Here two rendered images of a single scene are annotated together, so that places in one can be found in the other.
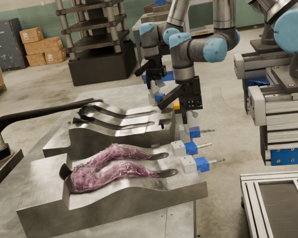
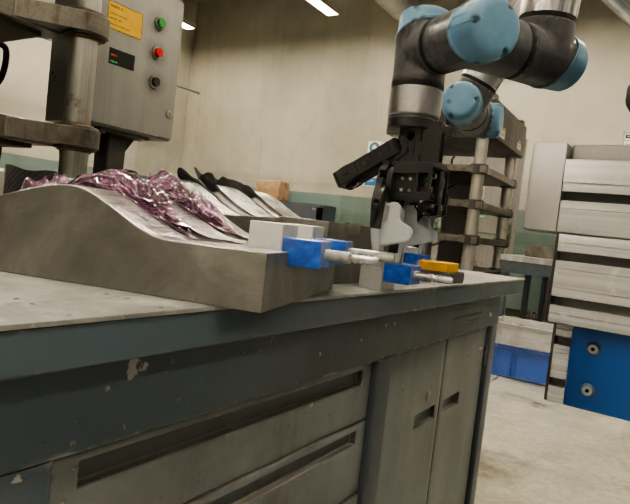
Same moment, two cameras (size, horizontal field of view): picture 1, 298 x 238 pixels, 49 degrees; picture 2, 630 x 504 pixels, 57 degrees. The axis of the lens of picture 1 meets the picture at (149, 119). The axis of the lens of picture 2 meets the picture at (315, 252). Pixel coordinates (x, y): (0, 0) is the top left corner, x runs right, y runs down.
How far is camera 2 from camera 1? 0.67 m
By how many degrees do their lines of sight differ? 29
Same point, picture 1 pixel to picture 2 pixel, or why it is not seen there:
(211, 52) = (464, 20)
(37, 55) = not seen: hidden behind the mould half
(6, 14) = (322, 198)
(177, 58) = (401, 57)
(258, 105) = (545, 160)
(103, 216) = (0, 246)
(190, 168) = (265, 237)
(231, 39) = (549, 41)
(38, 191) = not seen: outside the picture
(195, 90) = (426, 152)
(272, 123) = (576, 228)
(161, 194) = (140, 245)
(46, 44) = not seen: hidden behind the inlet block
